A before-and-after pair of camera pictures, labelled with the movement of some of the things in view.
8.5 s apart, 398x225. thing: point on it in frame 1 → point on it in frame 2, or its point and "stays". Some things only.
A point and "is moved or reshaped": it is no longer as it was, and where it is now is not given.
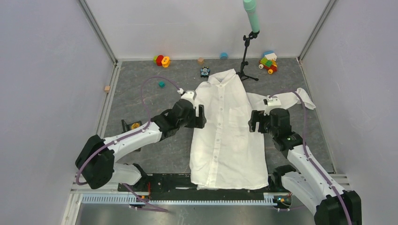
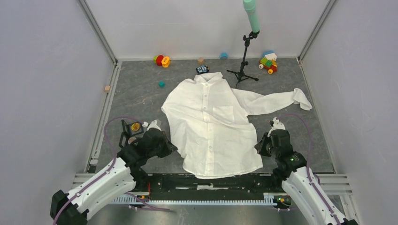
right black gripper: (256, 116) → (259, 146)
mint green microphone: (250, 7) stays
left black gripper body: (190, 122) → (161, 151)
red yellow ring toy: (161, 60) stays
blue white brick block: (270, 55) stays
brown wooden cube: (201, 61) stays
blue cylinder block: (224, 56) stays
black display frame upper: (125, 127) stays
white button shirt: (225, 154) is moved or reshaped
